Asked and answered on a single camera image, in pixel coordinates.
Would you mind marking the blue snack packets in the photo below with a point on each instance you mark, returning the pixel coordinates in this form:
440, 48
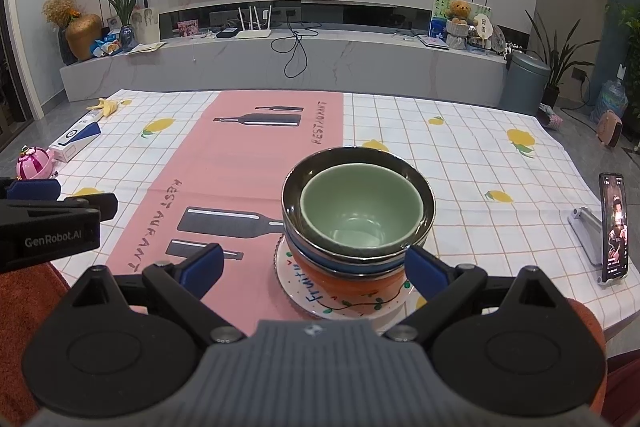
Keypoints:
107, 47

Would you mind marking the pink heater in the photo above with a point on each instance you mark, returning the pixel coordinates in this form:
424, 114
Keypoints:
611, 129

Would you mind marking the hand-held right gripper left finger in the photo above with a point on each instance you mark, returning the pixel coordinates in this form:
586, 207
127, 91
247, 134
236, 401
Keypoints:
202, 268

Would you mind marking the tall green houseplant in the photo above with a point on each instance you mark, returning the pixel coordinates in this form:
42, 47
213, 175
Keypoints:
631, 37

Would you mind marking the brown teddy bear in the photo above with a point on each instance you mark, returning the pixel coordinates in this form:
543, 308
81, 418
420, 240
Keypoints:
459, 11

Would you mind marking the potted floor plant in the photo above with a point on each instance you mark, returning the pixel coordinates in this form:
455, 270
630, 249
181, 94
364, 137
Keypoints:
555, 57

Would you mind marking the pink placemat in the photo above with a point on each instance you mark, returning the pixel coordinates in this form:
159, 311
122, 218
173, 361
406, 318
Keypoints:
225, 157

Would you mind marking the blue glass vase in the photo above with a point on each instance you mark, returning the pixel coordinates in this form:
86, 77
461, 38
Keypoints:
128, 38

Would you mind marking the dried yellow flowers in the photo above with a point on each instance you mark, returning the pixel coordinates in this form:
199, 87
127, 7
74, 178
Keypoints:
60, 7

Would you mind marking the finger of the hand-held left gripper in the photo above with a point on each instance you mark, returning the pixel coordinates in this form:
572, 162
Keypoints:
32, 190
75, 209

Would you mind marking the gold vase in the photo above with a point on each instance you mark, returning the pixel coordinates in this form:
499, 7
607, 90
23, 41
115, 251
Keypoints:
82, 37

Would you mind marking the painted canvas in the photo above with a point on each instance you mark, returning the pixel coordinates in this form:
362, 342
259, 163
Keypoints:
440, 14

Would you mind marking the pink notebook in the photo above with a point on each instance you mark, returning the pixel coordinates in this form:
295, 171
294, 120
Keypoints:
434, 43

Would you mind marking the grey knitted basket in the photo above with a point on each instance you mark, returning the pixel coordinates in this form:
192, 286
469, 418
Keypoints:
457, 37

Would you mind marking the grey marble television bench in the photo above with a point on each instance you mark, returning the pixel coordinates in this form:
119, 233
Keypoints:
350, 67

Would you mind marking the blue bowl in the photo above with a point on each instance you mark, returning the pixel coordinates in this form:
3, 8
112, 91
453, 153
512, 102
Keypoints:
320, 259

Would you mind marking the small black box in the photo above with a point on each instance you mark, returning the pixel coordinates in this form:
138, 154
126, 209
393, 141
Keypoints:
227, 33

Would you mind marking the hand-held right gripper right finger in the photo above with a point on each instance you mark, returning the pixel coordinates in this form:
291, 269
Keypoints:
425, 271

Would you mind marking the pink photo card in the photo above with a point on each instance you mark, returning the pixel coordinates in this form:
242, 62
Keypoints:
188, 28

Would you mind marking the checked lemon tablecloth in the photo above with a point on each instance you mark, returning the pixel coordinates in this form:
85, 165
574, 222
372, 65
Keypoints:
475, 157

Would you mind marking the pink slippers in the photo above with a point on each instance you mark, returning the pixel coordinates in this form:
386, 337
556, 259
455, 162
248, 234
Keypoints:
551, 119

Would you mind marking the loose papers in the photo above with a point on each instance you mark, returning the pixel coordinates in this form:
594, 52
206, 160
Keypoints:
147, 48

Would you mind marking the black smartphone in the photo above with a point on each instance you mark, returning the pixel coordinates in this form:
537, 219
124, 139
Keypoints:
614, 232

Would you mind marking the dark cabinet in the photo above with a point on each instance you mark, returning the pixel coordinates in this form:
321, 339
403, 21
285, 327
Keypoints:
10, 97

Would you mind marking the white round fan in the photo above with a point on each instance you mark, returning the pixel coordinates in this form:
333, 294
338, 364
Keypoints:
483, 27

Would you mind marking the pink toy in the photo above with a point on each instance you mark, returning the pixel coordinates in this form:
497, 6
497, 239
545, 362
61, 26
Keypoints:
32, 164

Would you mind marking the blue and white box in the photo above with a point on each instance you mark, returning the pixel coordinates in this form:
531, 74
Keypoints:
75, 137

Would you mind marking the orange bowl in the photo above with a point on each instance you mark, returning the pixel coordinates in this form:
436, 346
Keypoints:
350, 284

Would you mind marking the green ceramic bowl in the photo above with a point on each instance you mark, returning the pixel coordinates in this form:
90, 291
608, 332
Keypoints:
360, 202

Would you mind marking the grey trash bin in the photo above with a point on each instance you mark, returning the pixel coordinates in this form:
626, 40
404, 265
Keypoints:
522, 84

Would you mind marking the white painted plate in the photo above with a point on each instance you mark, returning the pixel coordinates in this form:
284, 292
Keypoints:
320, 302

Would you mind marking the white router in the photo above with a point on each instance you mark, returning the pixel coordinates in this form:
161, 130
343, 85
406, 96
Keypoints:
252, 34

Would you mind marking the stainless steel bowl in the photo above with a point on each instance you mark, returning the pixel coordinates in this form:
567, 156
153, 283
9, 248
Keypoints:
360, 156

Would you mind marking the large blue water bottle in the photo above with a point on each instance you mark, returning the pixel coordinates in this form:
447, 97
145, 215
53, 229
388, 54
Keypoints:
610, 99

